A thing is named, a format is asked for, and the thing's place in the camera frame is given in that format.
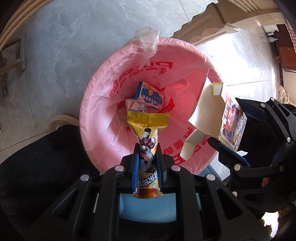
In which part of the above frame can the yellow snack wrapper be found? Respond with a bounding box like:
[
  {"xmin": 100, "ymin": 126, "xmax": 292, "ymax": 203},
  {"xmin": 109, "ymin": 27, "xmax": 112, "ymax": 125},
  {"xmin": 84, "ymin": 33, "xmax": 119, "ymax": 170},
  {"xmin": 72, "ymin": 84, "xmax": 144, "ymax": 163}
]
[{"xmin": 127, "ymin": 111, "xmax": 170, "ymax": 199}]

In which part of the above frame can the purple playing card box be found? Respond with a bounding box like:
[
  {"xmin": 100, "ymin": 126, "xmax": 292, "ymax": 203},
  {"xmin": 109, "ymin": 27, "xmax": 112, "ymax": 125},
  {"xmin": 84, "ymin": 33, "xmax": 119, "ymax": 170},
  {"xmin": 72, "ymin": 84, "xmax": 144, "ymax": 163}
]
[{"xmin": 180, "ymin": 78, "xmax": 247, "ymax": 160}]

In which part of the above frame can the blue cartoon milk carton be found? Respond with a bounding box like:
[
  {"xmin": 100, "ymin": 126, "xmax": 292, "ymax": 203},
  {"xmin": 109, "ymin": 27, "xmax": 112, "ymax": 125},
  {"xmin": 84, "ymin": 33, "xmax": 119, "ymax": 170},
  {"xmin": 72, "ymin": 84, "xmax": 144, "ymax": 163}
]
[{"xmin": 125, "ymin": 98, "xmax": 147, "ymax": 113}]

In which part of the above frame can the blue white medicine box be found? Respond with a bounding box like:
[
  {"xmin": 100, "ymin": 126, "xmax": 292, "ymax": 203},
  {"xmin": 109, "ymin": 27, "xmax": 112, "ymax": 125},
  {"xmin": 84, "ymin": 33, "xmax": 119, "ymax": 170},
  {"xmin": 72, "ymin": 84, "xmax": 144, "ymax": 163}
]
[{"xmin": 134, "ymin": 81, "xmax": 165, "ymax": 110}]

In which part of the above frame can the pink lined trash bin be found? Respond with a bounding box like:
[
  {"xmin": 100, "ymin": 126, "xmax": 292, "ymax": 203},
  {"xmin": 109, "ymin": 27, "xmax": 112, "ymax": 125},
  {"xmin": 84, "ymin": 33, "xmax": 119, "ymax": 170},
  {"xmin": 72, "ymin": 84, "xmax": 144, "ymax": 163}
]
[{"xmin": 79, "ymin": 28, "xmax": 221, "ymax": 175}]

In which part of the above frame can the checkered tablecloth side table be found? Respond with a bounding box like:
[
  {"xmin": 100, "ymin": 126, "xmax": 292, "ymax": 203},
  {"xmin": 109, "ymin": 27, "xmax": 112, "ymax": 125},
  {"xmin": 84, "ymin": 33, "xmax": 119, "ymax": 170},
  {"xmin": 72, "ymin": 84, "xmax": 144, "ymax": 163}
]
[{"xmin": 272, "ymin": 24, "xmax": 296, "ymax": 73}]

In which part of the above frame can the white small appliance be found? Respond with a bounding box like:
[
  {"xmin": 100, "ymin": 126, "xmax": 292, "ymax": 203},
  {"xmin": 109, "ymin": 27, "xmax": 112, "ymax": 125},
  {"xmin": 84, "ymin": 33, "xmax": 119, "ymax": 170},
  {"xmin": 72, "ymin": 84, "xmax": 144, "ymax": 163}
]
[{"xmin": 263, "ymin": 25, "xmax": 278, "ymax": 43}]

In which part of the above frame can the cream wooden coffee table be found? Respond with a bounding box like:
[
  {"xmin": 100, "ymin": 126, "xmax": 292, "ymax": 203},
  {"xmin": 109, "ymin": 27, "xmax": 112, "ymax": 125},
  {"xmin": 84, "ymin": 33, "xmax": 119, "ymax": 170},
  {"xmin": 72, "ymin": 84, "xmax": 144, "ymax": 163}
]
[{"xmin": 172, "ymin": 0, "xmax": 287, "ymax": 46}]

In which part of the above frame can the person's black trouser leg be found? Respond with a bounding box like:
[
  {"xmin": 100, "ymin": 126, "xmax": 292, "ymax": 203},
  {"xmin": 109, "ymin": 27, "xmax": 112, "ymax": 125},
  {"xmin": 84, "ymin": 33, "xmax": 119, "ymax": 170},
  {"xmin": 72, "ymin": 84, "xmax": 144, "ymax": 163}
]
[{"xmin": 1, "ymin": 125, "xmax": 99, "ymax": 240}]

